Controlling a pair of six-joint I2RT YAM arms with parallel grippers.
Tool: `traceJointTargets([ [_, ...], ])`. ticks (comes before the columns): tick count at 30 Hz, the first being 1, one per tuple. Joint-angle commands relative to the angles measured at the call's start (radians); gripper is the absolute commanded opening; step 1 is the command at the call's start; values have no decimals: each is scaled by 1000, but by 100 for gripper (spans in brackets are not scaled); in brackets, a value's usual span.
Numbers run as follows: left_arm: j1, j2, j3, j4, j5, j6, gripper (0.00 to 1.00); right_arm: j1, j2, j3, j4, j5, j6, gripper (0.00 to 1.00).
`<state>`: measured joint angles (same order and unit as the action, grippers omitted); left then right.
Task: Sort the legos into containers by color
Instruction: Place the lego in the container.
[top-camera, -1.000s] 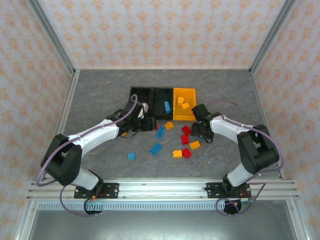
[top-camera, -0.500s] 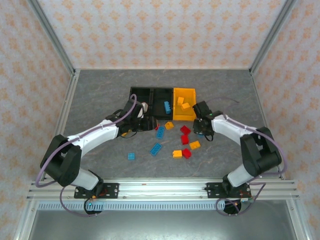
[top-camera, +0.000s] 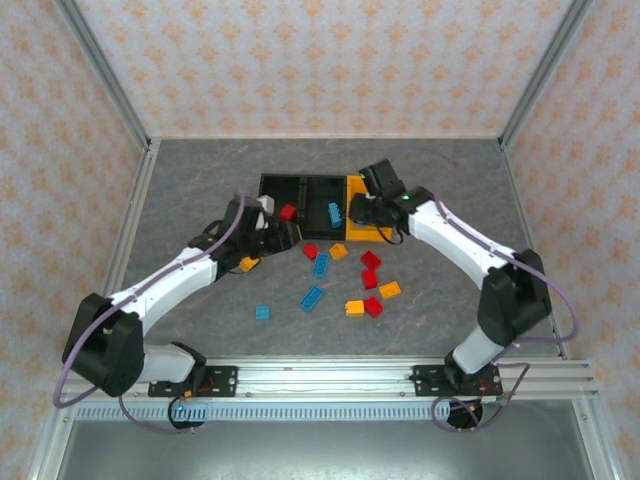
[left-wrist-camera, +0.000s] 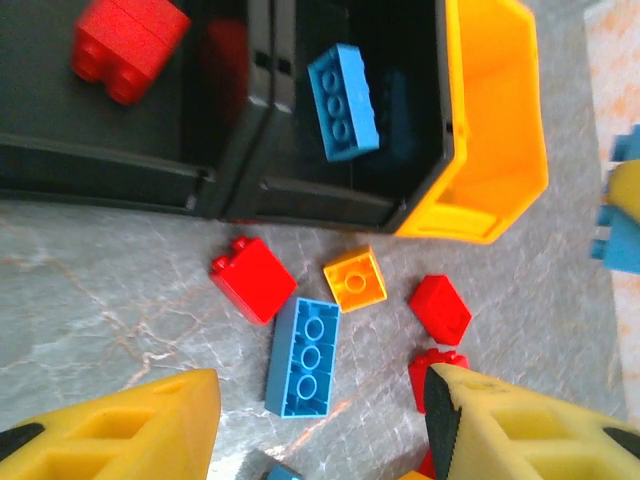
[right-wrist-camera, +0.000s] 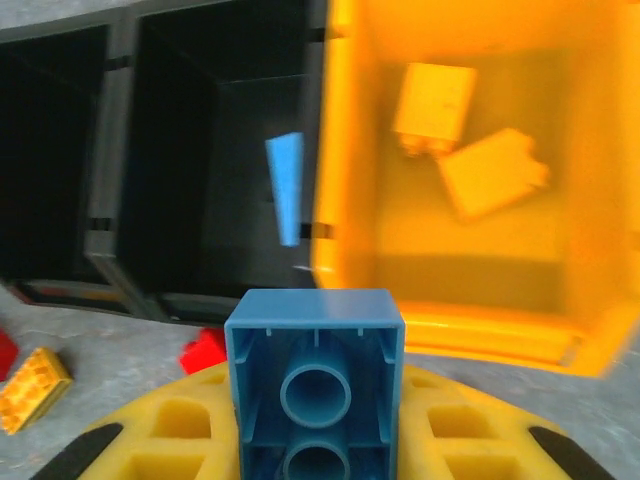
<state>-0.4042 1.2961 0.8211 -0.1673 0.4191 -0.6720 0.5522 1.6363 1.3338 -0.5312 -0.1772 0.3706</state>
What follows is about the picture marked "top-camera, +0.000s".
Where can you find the blue long lego brick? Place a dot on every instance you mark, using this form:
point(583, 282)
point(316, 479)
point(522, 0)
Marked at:
point(341, 220)
point(311, 298)
point(332, 212)
point(320, 264)

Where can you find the red lego brick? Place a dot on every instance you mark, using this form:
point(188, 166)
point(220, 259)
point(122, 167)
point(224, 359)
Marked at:
point(373, 306)
point(311, 251)
point(370, 279)
point(370, 260)
point(287, 212)

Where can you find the yellow lego brick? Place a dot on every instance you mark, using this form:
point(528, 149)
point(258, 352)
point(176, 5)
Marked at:
point(248, 264)
point(354, 308)
point(390, 289)
point(338, 250)

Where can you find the blue small lego brick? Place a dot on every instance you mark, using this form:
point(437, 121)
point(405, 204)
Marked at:
point(262, 312)

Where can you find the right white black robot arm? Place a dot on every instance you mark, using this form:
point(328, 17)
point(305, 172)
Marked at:
point(450, 235)

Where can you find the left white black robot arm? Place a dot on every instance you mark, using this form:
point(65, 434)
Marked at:
point(165, 280)

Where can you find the yellow plastic bin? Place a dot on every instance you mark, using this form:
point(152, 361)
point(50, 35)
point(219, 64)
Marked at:
point(356, 186)

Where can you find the black plastic bin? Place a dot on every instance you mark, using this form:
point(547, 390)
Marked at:
point(320, 200)
point(272, 187)

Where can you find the grey metal sheet panel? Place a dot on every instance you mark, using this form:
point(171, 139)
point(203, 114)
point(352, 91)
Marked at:
point(325, 450)

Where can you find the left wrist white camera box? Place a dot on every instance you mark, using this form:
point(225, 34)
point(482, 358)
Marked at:
point(255, 218)

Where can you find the aluminium table side rail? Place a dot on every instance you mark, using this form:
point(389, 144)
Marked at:
point(122, 250)
point(520, 200)

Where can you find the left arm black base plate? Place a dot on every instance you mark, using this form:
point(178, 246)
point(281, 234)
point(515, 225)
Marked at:
point(222, 382)

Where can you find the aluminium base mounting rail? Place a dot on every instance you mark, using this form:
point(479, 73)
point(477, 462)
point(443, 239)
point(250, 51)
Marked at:
point(325, 380)

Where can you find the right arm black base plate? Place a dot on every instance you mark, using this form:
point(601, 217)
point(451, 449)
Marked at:
point(425, 380)

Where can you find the aluminium frame post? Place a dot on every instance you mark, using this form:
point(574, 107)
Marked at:
point(544, 70)
point(102, 70)

